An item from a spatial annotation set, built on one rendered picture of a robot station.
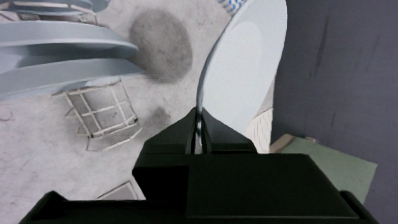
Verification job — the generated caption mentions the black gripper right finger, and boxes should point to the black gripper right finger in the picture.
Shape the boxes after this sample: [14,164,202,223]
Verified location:
[201,107,259,154]

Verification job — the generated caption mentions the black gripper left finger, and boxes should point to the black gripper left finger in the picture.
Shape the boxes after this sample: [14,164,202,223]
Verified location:
[138,107,197,156]

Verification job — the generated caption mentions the white ribbed draining mat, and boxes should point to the white ribbed draining mat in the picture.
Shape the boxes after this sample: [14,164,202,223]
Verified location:
[242,108,273,153]

